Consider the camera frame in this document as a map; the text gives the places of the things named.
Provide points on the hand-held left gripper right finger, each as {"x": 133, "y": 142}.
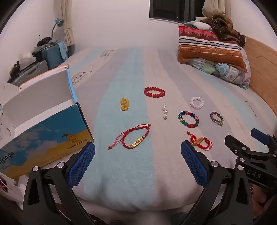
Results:
{"x": 193, "y": 162}

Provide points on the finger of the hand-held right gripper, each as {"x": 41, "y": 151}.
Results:
{"x": 232, "y": 142}
{"x": 260, "y": 135}

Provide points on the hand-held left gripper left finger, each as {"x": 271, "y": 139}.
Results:
{"x": 82, "y": 162}

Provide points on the blue and yellow cardboard box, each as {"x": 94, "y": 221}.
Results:
{"x": 43, "y": 134}

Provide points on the person's right hand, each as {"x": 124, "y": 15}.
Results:
{"x": 259, "y": 199}

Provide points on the wooden headboard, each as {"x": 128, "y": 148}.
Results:
{"x": 261, "y": 69}

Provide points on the floral pillow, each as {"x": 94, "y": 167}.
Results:
{"x": 227, "y": 72}

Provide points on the striped pillow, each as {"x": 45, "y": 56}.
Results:
{"x": 207, "y": 47}

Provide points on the grey suitcase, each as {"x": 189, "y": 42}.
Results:
{"x": 32, "y": 70}

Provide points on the teal suitcase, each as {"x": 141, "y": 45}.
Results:
{"x": 52, "y": 56}

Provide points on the striped bedsheet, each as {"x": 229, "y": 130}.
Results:
{"x": 138, "y": 65}

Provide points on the light blue cloth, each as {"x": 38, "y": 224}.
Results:
{"x": 62, "y": 50}

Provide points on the brown blanket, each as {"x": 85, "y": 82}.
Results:
{"x": 223, "y": 28}

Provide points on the grey pillow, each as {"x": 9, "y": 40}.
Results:
{"x": 201, "y": 25}

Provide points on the black bag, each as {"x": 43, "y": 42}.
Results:
{"x": 44, "y": 41}

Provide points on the beige curtain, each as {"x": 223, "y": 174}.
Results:
{"x": 216, "y": 6}
{"x": 67, "y": 21}

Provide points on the blue desk lamp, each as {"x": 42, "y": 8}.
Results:
{"x": 58, "y": 22}

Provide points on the dark window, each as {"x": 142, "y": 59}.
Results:
{"x": 168, "y": 10}

